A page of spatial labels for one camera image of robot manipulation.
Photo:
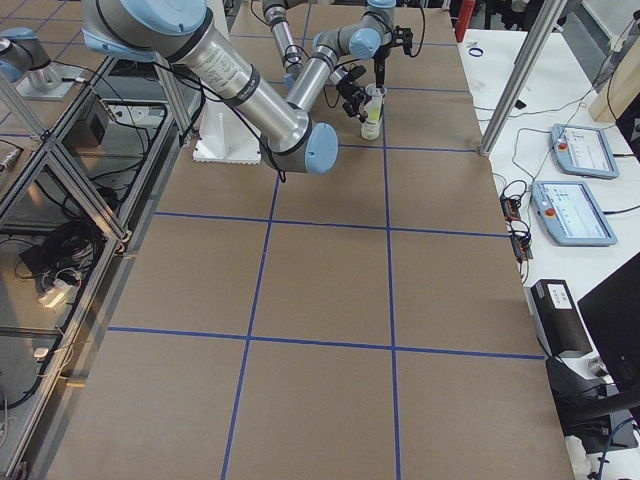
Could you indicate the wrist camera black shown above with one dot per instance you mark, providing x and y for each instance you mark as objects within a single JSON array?
[
  {"x": 356, "y": 72},
  {"x": 402, "y": 37}
]

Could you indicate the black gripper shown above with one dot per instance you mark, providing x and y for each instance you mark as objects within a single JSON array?
[
  {"x": 380, "y": 66},
  {"x": 347, "y": 91}
]

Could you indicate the aluminium frame post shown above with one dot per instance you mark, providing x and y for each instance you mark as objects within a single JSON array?
[{"x": 526, "y": 59}]

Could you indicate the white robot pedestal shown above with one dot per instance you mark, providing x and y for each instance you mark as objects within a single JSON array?
[{"x": 223, "y": 136}]

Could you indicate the teach pendant tablet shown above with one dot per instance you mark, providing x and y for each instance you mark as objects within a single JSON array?
[
  {"x": 570, "y": 214},
  {"x": 583, "y": 151}
]

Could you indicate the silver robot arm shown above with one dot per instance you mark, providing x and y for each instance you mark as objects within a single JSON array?
[
  {"x": 185, "y": 32},
  {"x": 285, "y": 40}
]

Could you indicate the clear tennis ball can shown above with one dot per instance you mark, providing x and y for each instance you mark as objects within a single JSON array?
[{"x": 373, "y": 94}]

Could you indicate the black box with label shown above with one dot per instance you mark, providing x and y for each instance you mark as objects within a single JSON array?
[{"x": 560, "y": 321}]

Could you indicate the far teach pendant tablet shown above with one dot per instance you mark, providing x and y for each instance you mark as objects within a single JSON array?
[{"x": 583, "y": 151}]

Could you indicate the yellow Wilson tennis ball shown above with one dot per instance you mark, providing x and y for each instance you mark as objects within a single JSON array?
[{"x": 370, "y": 132}]

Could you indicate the red cylinder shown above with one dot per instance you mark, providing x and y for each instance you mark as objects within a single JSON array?
[{"x": 465, "y": 14}]

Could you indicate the near teach pendant tablet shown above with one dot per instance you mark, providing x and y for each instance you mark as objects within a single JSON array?
[{"x": 570, "y": 214}]

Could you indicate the black monitor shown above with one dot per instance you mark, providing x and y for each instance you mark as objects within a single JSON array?
[{"x": 610, "y": 312}]

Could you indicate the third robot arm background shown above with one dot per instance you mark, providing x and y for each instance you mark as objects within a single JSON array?
[{"x": 26, "y": 63}]

